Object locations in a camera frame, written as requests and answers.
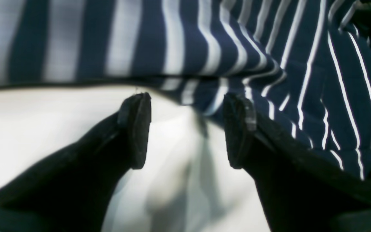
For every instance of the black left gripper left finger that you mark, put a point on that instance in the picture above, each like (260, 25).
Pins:
(70, 190)

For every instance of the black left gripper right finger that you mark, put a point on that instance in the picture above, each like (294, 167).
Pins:
(299, 191)

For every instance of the navy white striped t-shirt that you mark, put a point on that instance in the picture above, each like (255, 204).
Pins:
(304, 63)

